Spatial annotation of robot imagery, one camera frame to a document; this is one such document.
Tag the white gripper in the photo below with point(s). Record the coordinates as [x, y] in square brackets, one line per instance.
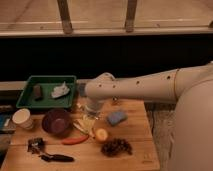
[93, 106]

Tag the red chili pepper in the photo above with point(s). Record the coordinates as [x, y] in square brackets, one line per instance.
[76, 140]

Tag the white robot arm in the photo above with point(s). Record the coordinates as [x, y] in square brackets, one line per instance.
[190, 89]

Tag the purple bowl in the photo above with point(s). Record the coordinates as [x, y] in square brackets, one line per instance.
[56, 121]

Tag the banana peel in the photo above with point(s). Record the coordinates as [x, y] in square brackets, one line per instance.
[85, 124]

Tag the small blue cup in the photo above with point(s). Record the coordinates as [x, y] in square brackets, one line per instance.
[81, 89]

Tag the blue sponge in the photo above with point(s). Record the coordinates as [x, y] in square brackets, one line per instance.
[116, 117]

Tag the apple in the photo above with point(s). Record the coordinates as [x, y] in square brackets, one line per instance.
[101, 135]

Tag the crumpled white cloth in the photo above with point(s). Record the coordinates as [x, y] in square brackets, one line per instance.
[60, 91]

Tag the bunch of dark grapes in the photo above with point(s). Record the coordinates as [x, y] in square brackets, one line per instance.
[114, 147]

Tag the green plastic tray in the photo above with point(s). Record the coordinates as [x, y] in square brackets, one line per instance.
[47, 84]

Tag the dark brown block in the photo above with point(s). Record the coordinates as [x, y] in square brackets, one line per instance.
[37, 92]

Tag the white paper cup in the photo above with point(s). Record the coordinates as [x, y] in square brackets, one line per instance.
[22, 118]

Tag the blue object at left edge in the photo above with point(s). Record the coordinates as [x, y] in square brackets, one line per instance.
[4, 121]

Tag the black handled can opener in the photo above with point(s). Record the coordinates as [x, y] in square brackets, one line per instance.
[37, 146]

